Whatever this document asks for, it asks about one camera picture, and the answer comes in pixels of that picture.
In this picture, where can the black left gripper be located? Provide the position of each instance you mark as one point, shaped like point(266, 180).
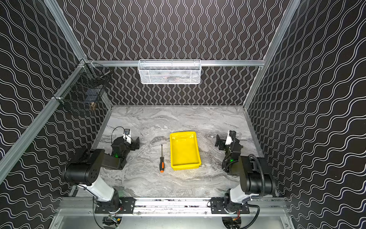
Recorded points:
point(131, 144)

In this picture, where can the orange black handled screwdriver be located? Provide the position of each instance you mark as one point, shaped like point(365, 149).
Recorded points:
point(162, 164)

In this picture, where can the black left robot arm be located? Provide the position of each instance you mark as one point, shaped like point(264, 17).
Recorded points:
point(85, 174)

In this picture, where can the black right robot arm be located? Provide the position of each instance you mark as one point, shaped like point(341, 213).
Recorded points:
point(255, 177)

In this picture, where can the yellow plastic bin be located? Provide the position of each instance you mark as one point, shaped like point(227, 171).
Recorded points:
point(184, 151)

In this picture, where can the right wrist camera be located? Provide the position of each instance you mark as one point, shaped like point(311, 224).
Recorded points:
point(231, 136)

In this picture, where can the white wire mesh basket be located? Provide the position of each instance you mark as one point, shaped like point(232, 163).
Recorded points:
point(170, 71)

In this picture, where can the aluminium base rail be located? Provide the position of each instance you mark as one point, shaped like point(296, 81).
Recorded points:
point(204, 207)

